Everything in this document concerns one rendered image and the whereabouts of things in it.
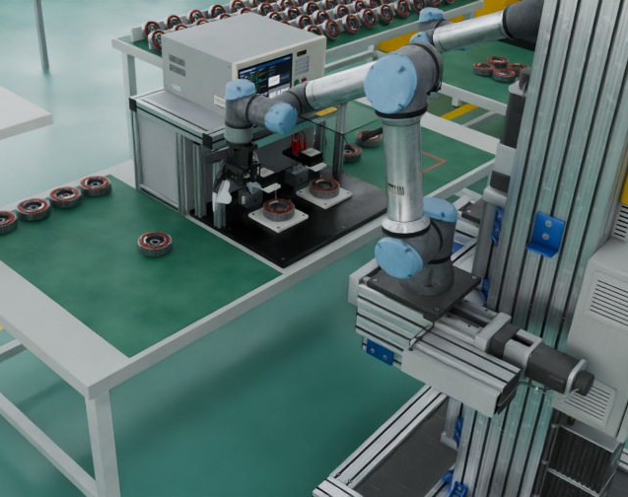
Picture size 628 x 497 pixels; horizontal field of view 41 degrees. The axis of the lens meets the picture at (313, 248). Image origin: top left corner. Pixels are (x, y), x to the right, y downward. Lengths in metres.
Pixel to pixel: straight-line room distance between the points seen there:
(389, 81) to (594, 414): 1.02
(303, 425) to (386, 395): 0.38
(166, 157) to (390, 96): 1.35
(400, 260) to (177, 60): 1.34
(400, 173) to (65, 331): 1.13
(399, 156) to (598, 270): 0.55
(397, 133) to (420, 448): 1.36
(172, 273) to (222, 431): 0.77
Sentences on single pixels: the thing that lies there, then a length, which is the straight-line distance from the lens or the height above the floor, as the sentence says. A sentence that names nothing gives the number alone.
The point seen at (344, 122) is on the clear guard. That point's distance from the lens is 3.03.
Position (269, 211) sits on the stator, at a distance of 2.94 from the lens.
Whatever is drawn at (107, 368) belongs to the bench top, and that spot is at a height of 0.75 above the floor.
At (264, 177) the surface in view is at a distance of 2.95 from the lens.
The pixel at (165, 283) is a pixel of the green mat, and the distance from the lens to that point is 2.70.
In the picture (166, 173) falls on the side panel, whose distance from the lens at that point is 3.07.
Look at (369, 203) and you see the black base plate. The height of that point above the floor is 0.77.
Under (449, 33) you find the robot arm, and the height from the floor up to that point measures 1.51.
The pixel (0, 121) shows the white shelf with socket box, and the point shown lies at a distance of 2.74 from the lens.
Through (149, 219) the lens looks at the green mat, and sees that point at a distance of 3.04.
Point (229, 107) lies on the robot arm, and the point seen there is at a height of 1.44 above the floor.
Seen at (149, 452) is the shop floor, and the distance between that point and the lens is 3.20.
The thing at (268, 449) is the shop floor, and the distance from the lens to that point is 3.19.
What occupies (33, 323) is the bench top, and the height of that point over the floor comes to 0.75.
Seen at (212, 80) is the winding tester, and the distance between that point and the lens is 2.91.
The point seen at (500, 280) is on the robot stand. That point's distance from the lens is 2.29.
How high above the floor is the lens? 2.29
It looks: 32 degrees down
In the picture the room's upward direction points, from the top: 3 degrees clockwise
